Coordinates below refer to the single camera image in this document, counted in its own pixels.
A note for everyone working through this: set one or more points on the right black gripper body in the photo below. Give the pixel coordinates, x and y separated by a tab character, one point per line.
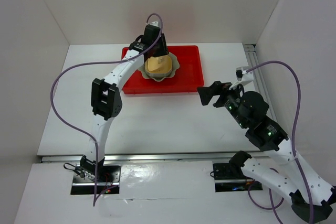
229	99

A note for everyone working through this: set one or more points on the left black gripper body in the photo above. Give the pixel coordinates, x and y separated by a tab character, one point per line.
159	47

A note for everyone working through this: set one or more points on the yellow square plate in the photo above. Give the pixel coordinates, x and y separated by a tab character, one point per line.
158	67

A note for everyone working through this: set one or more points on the green scalloped bowl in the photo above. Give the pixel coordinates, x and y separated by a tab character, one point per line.
175	67

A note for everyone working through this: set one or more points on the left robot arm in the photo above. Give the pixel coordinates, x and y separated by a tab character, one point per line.
106	99

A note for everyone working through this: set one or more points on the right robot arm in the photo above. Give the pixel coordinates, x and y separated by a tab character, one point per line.
310	196

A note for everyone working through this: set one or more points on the red plastic bin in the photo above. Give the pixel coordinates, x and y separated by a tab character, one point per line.
187	77

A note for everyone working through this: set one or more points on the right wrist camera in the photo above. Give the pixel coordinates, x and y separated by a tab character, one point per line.
243	77

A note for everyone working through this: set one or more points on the aluminium rail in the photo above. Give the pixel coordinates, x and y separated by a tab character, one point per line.
163	157

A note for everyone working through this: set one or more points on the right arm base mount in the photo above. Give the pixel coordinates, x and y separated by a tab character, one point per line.
226	181

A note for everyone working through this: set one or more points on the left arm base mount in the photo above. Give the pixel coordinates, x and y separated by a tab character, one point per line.
83	181

